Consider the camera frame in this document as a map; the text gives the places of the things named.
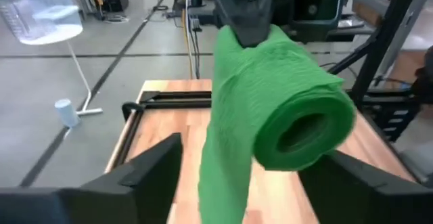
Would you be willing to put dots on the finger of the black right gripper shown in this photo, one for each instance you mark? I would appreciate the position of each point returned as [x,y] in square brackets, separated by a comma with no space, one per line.
[248,11]

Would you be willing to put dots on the clear plastic cup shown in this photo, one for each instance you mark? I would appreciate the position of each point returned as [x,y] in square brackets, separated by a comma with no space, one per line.
[67,114]

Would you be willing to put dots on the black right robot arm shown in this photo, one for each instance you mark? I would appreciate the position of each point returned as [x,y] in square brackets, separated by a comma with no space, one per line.
[424,82]

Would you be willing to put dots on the grey desk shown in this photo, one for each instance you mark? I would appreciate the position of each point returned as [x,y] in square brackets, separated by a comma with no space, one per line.
[355,30]

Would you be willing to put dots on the light green bandage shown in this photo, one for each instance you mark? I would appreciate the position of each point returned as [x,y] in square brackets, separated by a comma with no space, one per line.
[270,82]

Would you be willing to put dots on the stack of clear plastic bins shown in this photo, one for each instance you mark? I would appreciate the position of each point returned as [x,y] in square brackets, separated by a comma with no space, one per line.
[44,14]

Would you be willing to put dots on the white tube stand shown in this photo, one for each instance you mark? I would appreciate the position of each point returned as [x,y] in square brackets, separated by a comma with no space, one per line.
[89,110]

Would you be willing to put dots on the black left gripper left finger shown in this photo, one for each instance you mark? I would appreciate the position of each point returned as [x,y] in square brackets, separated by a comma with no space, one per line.
[101,203]

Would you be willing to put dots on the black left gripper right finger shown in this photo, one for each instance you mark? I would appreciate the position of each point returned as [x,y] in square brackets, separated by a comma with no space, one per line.
[372,203]

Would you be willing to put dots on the brown cardboard box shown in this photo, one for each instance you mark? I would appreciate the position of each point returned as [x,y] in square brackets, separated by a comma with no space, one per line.
[406,65]

